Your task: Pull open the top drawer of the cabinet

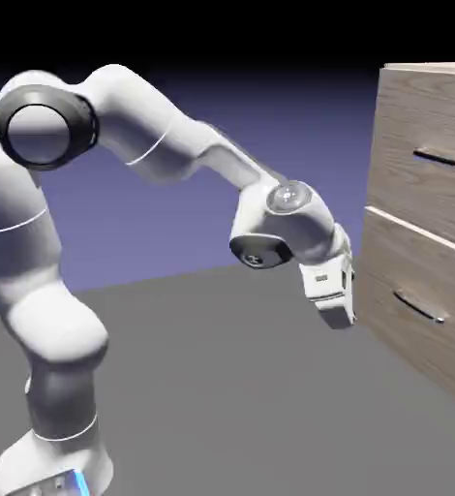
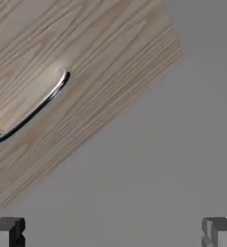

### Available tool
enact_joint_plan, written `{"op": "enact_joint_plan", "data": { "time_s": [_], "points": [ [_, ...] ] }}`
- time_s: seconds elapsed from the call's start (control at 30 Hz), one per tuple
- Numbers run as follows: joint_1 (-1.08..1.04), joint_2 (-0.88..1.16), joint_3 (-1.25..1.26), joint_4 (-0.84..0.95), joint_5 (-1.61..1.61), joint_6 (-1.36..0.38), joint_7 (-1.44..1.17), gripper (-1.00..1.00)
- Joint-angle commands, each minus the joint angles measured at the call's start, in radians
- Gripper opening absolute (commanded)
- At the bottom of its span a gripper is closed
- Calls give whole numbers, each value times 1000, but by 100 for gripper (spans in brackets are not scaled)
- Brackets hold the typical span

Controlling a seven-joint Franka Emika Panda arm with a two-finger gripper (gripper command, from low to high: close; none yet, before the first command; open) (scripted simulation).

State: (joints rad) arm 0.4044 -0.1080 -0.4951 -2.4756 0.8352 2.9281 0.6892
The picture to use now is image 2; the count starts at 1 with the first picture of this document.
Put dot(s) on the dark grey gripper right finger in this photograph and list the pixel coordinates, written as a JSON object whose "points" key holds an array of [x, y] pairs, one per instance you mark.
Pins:
{"points": [[221, 233]]}

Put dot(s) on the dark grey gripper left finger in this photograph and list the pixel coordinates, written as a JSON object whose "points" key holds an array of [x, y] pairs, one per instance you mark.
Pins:
{"points": [[7, 231]]}

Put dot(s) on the light wood drawer front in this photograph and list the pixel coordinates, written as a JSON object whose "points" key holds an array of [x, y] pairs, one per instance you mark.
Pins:
{"points": [[98, 69]]}

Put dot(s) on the light wood cabinet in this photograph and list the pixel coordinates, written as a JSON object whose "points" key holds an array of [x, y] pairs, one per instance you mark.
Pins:
{"points": [[86, 57]]}

